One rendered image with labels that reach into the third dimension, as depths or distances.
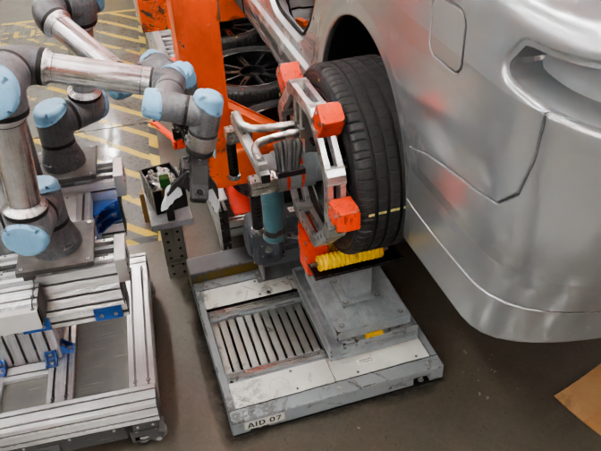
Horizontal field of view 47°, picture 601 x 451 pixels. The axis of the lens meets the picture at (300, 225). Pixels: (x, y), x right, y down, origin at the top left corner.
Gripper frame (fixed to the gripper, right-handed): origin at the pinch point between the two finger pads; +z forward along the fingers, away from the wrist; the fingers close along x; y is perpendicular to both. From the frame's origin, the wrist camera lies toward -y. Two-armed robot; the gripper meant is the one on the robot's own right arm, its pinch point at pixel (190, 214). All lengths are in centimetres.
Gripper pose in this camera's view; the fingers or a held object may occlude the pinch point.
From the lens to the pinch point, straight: 188.0
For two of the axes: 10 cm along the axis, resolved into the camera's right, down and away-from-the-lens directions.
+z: -2.4, 7.9, 5.6
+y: -2.6, -6.1, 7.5
